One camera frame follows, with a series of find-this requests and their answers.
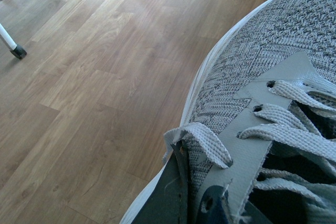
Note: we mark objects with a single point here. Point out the white table leg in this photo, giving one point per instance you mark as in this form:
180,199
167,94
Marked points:
17,50

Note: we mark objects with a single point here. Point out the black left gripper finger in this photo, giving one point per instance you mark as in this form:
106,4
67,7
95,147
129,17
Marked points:
169,202

